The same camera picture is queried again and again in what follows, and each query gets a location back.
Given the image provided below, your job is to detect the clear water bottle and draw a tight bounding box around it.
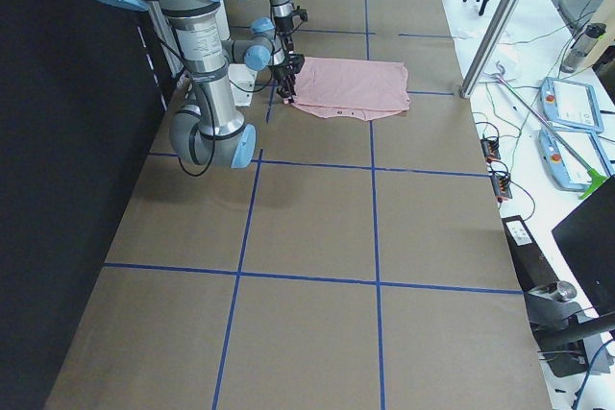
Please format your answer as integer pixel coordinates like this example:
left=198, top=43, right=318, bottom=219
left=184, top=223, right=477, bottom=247
left=560, top=23, right=606, bottom=74

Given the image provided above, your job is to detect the lower orange black connector block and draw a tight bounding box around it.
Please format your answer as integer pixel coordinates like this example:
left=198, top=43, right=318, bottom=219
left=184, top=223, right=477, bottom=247
left=490, top=172, right=512, bottom=204

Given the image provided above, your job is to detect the pink printed t-shirt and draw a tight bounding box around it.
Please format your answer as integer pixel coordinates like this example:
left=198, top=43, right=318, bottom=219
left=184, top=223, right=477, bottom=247
left=283, top=57, right=410, bottom=122

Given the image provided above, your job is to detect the upper blue teach pendant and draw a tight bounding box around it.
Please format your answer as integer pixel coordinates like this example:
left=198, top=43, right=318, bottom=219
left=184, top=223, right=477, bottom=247
left=540, top=77, right=604, bottom=133

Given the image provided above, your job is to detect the black clamp with knob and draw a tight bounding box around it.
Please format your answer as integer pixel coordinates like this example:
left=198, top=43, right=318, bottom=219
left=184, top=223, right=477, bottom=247
left=524, top=282, right=614, bottom=377

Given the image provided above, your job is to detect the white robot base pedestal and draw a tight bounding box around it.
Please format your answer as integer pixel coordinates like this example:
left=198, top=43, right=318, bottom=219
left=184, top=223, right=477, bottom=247
left=182, top=0, right=258, bottom=108

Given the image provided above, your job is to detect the upper orange black connector block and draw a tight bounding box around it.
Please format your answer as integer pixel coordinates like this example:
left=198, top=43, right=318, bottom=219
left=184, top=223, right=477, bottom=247
left=480, top=137, right=501, bottom=163

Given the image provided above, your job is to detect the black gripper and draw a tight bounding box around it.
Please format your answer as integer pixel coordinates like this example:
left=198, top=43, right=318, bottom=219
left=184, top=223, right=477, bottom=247
left=274, top=63, right=296, bottom=104
left=274, top=16, right=295, bottom=54

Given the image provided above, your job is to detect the metal reacher grabber tool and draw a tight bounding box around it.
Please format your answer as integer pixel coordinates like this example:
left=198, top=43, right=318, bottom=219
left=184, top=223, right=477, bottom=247
left=491, top=60, right=607, bottom=199

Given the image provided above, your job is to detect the black monitor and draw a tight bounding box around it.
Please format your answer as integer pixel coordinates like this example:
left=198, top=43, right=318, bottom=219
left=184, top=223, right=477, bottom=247
left=552, top=178, right=614, bottom=314

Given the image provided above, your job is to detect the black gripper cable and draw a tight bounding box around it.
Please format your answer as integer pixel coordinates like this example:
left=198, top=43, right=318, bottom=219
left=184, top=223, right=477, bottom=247
left=177, top=30, right=284, bottom=177

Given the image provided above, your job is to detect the orange black connector block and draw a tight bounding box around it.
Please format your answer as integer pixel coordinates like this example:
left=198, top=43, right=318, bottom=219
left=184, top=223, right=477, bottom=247
left=490, top=172, right=512, bottom=204
left=480, top=137, right=501, bottom=163

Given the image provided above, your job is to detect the blue teach pendant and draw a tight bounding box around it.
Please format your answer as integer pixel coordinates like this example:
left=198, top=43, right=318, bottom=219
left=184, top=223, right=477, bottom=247
left=540, top=77, right=604, bottom=133
left=538, top=129, right=614, bottom=193

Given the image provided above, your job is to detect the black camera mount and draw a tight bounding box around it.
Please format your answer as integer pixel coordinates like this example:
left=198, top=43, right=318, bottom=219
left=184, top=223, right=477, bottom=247
left=287, top=53, right=305, bottom=75
left=291, top=6, right=308, bottom=24

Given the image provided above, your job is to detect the aluminium frame post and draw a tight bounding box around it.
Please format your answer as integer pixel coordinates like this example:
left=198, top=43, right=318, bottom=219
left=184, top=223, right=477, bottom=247
left=459, top=0, right=520, bottom=99

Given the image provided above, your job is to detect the lower blue teach pendant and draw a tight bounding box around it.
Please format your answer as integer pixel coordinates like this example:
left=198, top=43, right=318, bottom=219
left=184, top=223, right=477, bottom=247
left=538, top=129, right=614, bottom=193

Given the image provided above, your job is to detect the black box with label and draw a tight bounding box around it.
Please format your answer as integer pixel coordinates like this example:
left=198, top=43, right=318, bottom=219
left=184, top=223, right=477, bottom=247
left=502, top=215, right=558, bottom=292

